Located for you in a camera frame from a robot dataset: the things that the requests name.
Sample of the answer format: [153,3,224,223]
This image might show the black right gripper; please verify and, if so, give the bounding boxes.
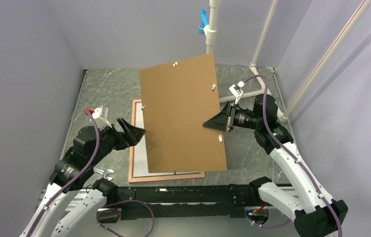
[203,101,262,131]

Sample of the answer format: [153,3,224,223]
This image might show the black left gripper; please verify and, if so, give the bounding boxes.
[90,117,146,165]

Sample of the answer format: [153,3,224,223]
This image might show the glossy photo with white borders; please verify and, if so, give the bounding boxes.
[128,99,206,183]

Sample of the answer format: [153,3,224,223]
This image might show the red wooden picture frame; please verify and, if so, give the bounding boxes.
[127,99,206,184]

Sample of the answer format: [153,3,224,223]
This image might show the brown cardboard backing board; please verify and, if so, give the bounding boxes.
[139,53,227,173]

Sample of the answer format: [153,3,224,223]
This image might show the white PVC pipe stand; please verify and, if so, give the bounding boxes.
[203,0,371,123]

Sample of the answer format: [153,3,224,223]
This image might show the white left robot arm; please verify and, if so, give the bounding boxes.
[21,118,146,237]

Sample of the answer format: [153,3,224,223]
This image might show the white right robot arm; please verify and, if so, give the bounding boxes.
[203,94,348,237]

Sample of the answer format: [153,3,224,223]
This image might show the silver open-end wrench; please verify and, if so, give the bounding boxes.
[93,167,115,181]

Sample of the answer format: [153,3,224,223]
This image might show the blue pipe fitting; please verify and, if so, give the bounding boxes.
[199,9,209,35]

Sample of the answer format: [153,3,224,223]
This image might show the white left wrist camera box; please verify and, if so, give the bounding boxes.
[83,105,111,129]

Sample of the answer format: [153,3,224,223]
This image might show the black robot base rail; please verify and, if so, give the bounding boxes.
[51,176,312,225]

